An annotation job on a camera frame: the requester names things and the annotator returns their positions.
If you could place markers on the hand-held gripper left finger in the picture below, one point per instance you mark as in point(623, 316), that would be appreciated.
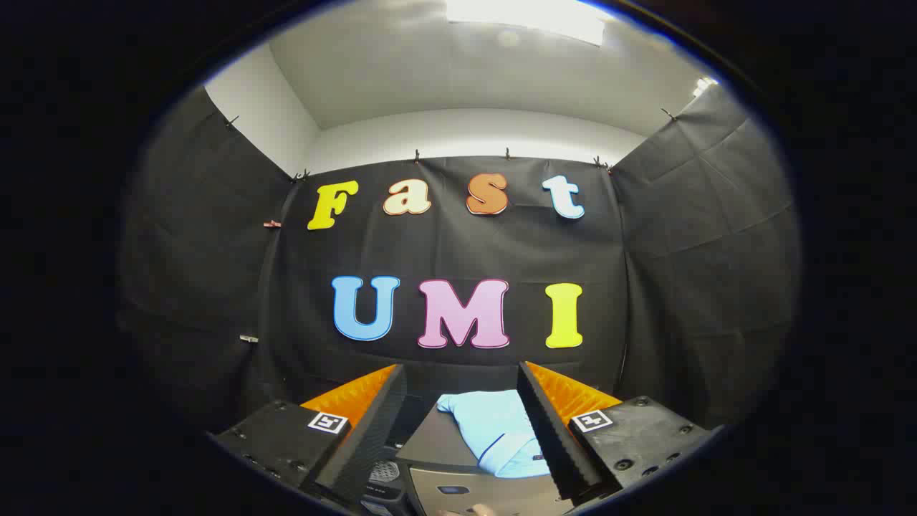
point(372, 430)

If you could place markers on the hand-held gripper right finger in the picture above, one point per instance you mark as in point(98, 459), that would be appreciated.
point(548, 430)

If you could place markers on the light blue shirt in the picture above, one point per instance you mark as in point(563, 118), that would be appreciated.
point(494, 430)

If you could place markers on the grey washing machine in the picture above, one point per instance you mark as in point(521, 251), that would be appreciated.
point(430, 444)

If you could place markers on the black backdrop cloth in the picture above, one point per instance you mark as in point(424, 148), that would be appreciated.
point(458, 251)

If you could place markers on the ceiling light panel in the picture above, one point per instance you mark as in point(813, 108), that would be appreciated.
point(530, 18)

